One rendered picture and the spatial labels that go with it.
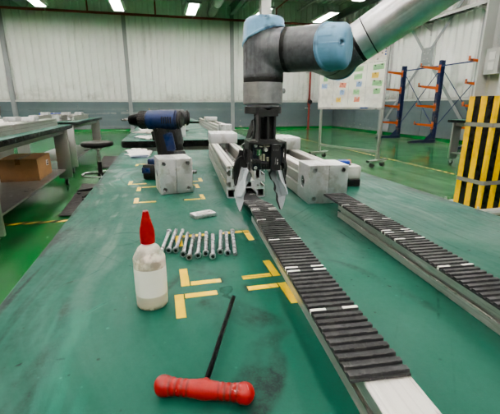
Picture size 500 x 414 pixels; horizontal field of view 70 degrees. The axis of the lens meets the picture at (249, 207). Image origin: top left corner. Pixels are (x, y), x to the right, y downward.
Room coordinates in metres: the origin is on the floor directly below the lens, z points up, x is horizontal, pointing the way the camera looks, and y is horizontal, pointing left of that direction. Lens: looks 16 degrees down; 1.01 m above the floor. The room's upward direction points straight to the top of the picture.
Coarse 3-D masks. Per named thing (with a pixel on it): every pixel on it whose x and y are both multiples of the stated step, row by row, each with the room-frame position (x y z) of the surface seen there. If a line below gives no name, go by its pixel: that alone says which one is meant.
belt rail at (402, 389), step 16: (256, 224) 0.66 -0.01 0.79; (272, 256) 0.53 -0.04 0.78; (304, 304) 0.37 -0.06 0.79; (320, 336) 0.31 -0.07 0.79; (336, 368) 0.27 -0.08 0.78; (352, 384) 0.24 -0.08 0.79; (368, 384) 0.22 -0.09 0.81; (384, 384) 0.22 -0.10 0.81; (400, 384) 0.22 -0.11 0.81; (416, 384) 0.22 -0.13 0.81; (368, 400) 0.22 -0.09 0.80; (384, 400) 0.21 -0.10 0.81; (400, 400) 0.21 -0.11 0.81; (416, 400) 0.21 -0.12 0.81
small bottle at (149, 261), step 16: (144, 224) 0.38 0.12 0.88; (144, 240) 0.38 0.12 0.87; (144, 256) 0.38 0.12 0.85; (160, 256) 0.38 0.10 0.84; (144, 272) 0.37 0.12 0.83; (160, 272) 0.38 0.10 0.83; (144, 288) 0.37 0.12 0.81; (160, 288) 0.38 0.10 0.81; (144, 304) 0.37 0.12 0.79; (160, 304) 0.38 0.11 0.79
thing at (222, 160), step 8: (216, 144) 1.45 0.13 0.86; (232, 144) 1.45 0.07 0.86; (216, 152) 1.24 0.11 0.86; (224, 152) 1.19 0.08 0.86; (232, 152) 1.38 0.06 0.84; (216, 160) 1.24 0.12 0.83; (224, 160) 1.00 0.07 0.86; (232, 160) 1.19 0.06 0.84; (216, 168) 1.25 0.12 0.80; (224, 168) 1.02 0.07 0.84; (232, 168) 0.97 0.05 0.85; (224, 176) 0.96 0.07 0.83; (232, 176) 0.95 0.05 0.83; (256, 176) 0.95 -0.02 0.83; (264, 176) 0.93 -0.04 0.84; (224, 184) 0.97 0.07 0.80; (232, 184) 0.91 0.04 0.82; (248, 184) 0.95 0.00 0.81; (256, 184) 0.92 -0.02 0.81; (232, 192) 0.94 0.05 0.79; (256, 192) 0.92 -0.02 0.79
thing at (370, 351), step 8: (360, 344) 0.27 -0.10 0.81; (368, 344) 0.27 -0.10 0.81; (376, 344) 0.27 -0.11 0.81; (384, 344) 0.27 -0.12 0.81; (336, 352) 0.26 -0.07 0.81; (344, 352) 0.26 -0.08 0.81; (352, 352) 0.26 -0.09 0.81; (360, 352) 0.26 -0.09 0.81; (368, 352) 0.26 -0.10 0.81; (376, 352) 0.26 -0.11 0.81; (384, 352) 0.26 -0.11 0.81; (392, 352) 0.26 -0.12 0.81; (344, 360) 0.25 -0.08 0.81; (352, 360) 0.25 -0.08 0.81; (360, 360) 0.25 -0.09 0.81
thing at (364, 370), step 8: (368, 360) 0.25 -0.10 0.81; (376, 360) 0.25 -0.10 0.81; (384, 360) 0.25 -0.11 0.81; (392, 360) 0.25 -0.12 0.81; (400, 360) 0.25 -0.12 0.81; (344, 368) 0.24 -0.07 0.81; (352, 368) 0.24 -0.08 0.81; (360, 368) 0.24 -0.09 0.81; (368, 368) 0.24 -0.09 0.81; (376, 368) 0.24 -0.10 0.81; (384, 368) 0.24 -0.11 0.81; (392, 368) 0.24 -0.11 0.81; (400, 368) 0.24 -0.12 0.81; (408, 368) 0.24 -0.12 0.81; (352, 376) 0.23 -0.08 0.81; (360, 376) 0.23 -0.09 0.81; (368, 376) 0.23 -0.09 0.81; (376, 376) 0.23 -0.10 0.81; (384, 376) 0.23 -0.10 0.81; (392, 376) 0.23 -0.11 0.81; (400, 376) 0.23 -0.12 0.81
